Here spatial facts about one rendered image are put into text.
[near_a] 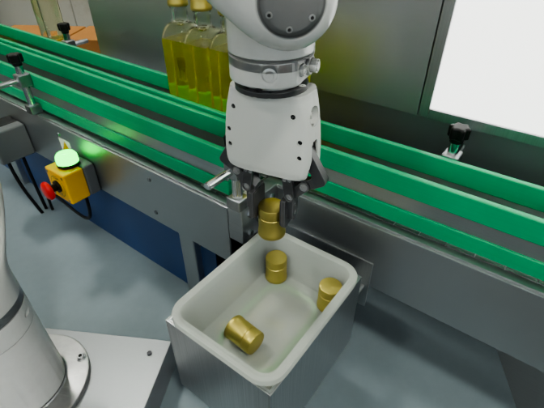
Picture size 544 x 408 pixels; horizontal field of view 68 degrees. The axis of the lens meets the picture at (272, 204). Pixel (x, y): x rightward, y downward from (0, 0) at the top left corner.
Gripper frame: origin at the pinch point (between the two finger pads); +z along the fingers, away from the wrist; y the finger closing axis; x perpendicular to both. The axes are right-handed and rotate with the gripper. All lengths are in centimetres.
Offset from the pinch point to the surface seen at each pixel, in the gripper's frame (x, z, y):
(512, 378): -27, 50, -42
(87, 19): -257, 52, 311
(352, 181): -14.8, 3.6, -6.4
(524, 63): -27.5, -12.7, -24.5
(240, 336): 8.5, 16.3, 0.7
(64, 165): -9, 12, 51
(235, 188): -5.7, 3.5, 8.5
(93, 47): -163, 43, 207
